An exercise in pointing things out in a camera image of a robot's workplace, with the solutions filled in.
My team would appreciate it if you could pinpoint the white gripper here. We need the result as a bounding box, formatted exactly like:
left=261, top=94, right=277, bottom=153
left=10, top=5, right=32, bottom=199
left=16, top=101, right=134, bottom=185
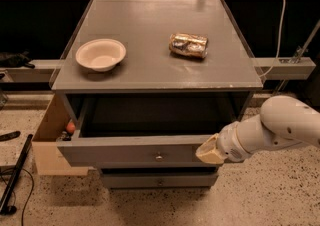
left=195, top=121, right=250, bottom=165

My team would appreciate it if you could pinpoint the grey top drawer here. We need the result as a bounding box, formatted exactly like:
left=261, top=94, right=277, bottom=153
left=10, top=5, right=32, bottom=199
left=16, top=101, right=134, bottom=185
left=59, top=92, right=241, bottom=169

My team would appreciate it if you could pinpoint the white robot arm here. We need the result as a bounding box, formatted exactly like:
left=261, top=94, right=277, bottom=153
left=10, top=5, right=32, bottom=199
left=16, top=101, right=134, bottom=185
left=196, top=95, right=320, bottom=165

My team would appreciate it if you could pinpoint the grey wooden cabinet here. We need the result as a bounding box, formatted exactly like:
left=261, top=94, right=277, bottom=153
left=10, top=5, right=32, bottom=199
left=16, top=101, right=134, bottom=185
left=53, top=0, right=262, bottom=188

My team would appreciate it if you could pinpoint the orange ball in box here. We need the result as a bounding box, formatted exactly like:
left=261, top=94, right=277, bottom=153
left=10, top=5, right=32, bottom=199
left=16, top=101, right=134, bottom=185
left=65, top=121, right=75, bottom=135

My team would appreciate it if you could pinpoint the white bowl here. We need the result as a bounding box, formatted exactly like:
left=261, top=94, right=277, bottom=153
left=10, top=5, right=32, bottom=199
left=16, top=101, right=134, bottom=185
left=75, top=39, right=126, bottom=72

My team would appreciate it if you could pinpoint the cardboard box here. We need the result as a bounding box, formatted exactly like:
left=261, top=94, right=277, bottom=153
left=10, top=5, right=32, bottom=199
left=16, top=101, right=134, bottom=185
left=32, top=95, right=88, bottom=176

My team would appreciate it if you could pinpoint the black pole on floor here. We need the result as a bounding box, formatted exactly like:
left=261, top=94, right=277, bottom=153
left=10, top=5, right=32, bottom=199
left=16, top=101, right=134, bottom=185
left=0, top=134, right=33, bottom=215

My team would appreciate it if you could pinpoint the black tool on floor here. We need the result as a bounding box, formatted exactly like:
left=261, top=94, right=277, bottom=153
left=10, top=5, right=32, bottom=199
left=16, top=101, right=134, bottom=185
left=0, top=131, right=21, bottom=142

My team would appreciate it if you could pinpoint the black object on ledge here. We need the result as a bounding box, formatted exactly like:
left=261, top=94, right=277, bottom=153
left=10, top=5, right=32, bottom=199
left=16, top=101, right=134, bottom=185
left=0, top=51, right=35, bottom=69

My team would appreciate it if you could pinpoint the white cable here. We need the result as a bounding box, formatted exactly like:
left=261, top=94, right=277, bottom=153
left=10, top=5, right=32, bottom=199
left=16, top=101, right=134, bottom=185
left=258, top=0, right=288, bottom=79

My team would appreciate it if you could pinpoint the black cable on floor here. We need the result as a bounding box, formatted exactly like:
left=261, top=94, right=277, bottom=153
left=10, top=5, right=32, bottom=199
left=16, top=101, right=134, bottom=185
left=0, top=166, right=36, bottom=226

